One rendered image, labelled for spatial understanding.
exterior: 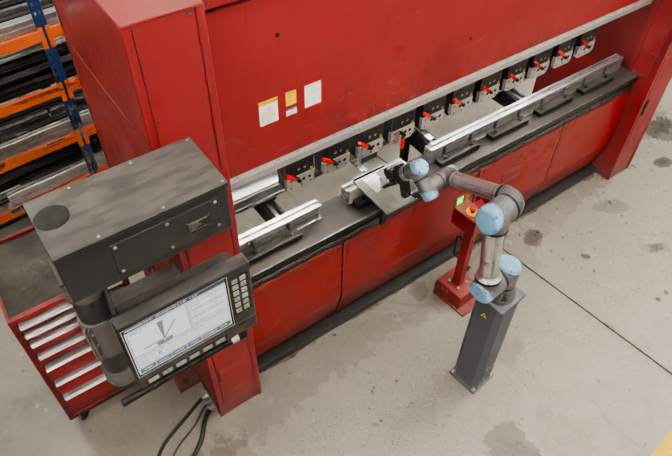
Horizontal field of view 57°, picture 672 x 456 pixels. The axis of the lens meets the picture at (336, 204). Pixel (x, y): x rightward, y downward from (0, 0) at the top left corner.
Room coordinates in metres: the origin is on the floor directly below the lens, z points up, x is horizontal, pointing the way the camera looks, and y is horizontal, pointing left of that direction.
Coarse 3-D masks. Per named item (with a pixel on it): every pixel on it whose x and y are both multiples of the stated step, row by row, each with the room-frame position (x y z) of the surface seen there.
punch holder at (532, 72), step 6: (552, 48) 3.01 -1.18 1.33; (540, 54) 2.96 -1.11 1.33; (546, 54) 2.99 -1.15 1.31; (528, 60) 2.96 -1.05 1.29; (534, 60) 2.93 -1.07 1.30; (540, 60) 2.97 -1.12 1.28; (546, 60) 3.00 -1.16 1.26; (528, 66) 2.95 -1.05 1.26; (534, 66) 2.94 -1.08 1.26; (546, 66) 3.00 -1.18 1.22; (528, 72) 2.94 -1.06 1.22; (534, 72) 2.95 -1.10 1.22; (540, 72) 2.98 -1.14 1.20; (528, 78) 2.95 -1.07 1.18
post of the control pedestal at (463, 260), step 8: (464, 240) 2.30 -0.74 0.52; (472, 240) 2.29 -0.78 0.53; (464, 248) 2.29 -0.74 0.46; (472, 248) 2.31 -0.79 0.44; (464, 256) 2.28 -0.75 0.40; (456, 264) 2.31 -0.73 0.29; (464, 264) 2.28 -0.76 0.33; (456, 272) 2.30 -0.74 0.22; (464, 272) 2.29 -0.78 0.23; (456, 280) 2.29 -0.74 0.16
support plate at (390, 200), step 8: (368, 176) 2.30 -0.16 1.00; (384, 176) 2.30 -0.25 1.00; (360, 184) 2.24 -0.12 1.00; (368, 192) 2.18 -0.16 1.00; (384, 192) 2.18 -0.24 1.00; (392, 192) 2.18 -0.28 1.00; (400, 192) 2.19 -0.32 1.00; (376, 200) 2.13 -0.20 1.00; (384, 200) 2.13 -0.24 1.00; (392, 200) 2.13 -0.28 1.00; (400, 200) 2.13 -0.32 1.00; (408, 200) 2.13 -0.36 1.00; (384, 208) 2.07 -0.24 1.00; (392, 208) 2.07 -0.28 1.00
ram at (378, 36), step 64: (256, 0) 1.94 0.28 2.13; (320, 0) 2.10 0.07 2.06; (384, 0) 2.28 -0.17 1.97; (448, 0) 2.49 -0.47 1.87; (512, 0) 2.75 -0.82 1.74; (576, 0) 3.07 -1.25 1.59; (256, 64) 1.93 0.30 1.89; (320, 64) 2.10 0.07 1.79; (384, 64) 2.30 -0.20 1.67; (448, 64) 2.53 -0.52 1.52; (512, 64) 2.83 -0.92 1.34; (256, 128) 1.92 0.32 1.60; (320, 128) 2.10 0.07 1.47
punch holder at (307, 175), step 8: (304, 160) 2.04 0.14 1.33; (312, 160) 2.07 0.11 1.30; (280, 168) 2.02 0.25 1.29; (288, 168) 1.99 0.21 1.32; (296, 168) 2.02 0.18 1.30; (304, 168) 2.04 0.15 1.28; (312, 168) 2.07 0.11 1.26; (280, 176) 2.03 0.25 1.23; (304, 176) 2.04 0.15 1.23; (312, 176) 2.06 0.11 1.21; (280, 184) 2.04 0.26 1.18; (288, 184) 1.99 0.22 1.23; (296, 184) 2.01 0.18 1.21; (304, 184) 2.04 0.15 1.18
